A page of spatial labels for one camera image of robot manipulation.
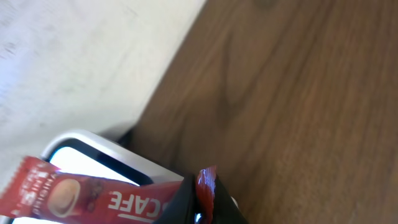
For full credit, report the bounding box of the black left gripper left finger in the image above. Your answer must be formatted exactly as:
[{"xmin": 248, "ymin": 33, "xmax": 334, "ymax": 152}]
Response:
[{"xmin": 153, "ymin": 175, "xmax": 197, "ymax": 224}]

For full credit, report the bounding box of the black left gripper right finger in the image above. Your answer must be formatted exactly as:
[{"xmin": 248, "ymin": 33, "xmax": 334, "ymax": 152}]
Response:
[{"xmin": 212, "ymin": 177, "xmax": 248, "ymax": 224}]

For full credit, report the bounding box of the red stick sachet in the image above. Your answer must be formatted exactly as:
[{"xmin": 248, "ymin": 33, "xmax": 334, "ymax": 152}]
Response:
[{"xmin": 1, "ymin": 156, "xmax": 215, "ymax": 223}]

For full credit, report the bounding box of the white barcode scanner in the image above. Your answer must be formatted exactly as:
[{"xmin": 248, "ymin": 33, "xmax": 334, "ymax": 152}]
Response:
[{"xmin": 9, "ymin": 129, "xmax": 240, "ymax": 224}]

